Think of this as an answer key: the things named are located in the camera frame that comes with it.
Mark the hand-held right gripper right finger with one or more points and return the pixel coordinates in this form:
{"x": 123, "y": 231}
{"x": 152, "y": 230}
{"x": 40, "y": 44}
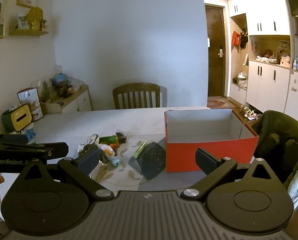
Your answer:
{"x": 206, "y": 161}

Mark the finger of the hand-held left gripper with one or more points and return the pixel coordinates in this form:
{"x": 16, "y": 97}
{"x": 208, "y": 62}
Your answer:
{"x": 13, "y": 139}
{"x": 57, "y": 149}

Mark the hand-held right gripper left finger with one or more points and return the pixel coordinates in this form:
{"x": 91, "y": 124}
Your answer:
{"x": 89, "y": 161}

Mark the red cardboard box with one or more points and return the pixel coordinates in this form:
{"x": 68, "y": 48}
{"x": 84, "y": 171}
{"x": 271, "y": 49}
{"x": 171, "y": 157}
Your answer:
{"x": 189, "y": 157}

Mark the white printed plastic bag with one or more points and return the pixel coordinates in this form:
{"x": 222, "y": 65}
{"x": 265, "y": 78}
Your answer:
{"x": 106, "y": 150}

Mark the dark printed packet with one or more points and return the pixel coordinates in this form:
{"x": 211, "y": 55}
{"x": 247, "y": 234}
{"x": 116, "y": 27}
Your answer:
{"x": 85, "y": 150}

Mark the blue cloth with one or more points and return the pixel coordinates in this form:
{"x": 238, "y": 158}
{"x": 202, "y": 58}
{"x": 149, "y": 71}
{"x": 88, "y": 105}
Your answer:
{"x": 30, "y": 133}

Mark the yellow green tissue box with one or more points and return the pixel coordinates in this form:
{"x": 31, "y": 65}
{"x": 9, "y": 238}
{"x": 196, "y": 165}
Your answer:
{"x": 17, "y": 117}

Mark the teal small toy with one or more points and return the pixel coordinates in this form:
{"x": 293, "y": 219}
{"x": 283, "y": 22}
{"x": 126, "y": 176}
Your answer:
{"x": 115, "y": 161}

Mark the green toy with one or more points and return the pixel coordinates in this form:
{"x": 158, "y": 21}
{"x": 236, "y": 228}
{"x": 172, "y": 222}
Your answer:
{"x": 108, "y": 140}

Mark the dark small packet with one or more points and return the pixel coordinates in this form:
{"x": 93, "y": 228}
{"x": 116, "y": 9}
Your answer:
{"x": 121, "y": 137}

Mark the printed carton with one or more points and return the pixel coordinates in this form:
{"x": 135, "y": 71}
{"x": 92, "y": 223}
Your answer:
{"x": 30, "y": 100}

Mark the green marker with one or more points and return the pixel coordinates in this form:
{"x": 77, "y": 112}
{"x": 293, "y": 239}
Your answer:
{"x": 139, "y": 150}

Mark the white drawer cabinet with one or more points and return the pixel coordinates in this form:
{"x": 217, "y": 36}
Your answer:
{"x": 81, "y": 102}

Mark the dark grey dotted pouch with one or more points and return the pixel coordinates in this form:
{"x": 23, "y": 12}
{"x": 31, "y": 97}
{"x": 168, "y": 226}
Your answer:
{"x": 151, "y": 161}

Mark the patterned doormat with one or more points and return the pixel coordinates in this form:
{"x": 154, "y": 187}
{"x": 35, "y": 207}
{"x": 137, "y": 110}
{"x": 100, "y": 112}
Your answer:
{"x": 221, "y": 103}

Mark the row of shoes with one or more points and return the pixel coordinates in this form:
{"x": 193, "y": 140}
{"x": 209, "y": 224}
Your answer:
{"x": 250, "y": 114}

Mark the clear bag of toys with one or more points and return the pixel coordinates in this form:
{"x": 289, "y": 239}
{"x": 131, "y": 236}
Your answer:
{"x": 60, "y": 80}

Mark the wooden slatted chair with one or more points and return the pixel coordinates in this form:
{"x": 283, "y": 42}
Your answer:
{"x": 136, "y": 97}

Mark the brown door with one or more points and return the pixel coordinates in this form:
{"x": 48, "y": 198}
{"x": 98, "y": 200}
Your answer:
{"x": 214, "y": 75}

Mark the white lower cabinet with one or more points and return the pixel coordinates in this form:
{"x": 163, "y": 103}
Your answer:
{"x": 266, "y": 90}

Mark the yellow toy figure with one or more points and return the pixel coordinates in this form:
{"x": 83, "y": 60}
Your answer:
{"x": 35, "y": 17}

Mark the red hanging bag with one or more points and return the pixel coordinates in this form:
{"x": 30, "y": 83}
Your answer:
{"x": 235, "y": 38}

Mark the black hanging bag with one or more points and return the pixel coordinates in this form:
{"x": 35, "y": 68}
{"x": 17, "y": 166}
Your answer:
{"x": 244, "y": 40}

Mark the white upper cabinet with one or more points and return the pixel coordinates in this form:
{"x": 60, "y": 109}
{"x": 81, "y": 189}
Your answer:
{"x": 264, "y": 5}

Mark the wooden wall shelf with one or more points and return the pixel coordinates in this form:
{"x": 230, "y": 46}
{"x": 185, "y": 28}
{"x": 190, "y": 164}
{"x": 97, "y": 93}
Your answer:
{"x": 28, "y": 33}

